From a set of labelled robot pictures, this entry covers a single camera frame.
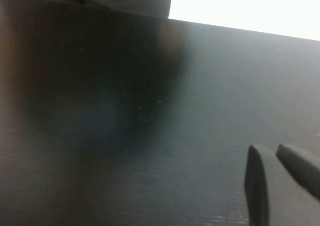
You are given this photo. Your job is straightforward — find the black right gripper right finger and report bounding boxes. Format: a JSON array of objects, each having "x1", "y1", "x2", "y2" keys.
[{"x1": 275, "y1": 143, "x2": 320, "y2": 201}]

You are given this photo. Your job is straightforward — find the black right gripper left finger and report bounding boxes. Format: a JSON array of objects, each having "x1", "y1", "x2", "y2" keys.
[{"x1": 244, "y1": 144, "x2": 320, "y2": 226}]

